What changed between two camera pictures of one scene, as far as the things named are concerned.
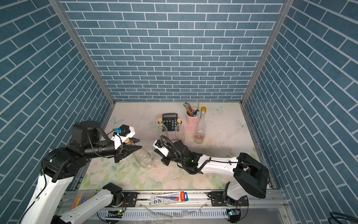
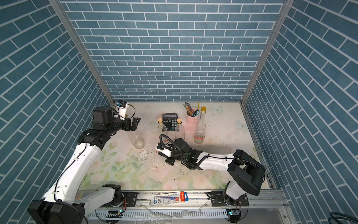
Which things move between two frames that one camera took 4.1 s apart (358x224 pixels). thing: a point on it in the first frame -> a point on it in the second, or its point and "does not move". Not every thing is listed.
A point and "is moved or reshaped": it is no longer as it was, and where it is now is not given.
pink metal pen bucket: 192,122 does not move
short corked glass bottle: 162,129 does not move
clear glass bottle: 143,157 is moved or reshaped
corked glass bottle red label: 179,131 does not move
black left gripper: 123,151 -> 127,127
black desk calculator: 170,121 does not move
